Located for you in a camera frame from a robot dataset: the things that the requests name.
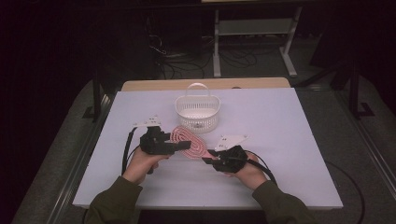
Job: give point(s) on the pink hairbrush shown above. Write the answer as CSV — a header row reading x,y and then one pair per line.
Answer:
x,y
194,146

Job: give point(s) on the black metal stand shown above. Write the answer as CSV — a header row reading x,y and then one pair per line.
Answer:
x,y
97,99
354,93

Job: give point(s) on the white plastic basket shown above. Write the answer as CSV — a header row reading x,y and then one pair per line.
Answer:
x,y
197,119

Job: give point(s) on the metal floor rail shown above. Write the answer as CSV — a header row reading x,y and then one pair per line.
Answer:
x,y
81,161
373,161

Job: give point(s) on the white metal desk frame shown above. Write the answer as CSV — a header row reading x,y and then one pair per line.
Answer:
x,y
253,27

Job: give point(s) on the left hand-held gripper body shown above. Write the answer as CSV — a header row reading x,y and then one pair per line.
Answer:
x,y
154,143

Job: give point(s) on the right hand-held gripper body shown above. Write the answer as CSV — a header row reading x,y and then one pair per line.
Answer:
x,y
232,160

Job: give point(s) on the person's left hand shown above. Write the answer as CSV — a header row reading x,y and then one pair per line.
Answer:
x,y
140,165

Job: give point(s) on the wooden table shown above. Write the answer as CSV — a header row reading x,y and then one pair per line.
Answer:
x,y
162,84

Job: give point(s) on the person's right hand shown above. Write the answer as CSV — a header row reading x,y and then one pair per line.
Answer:
x,y
253,174

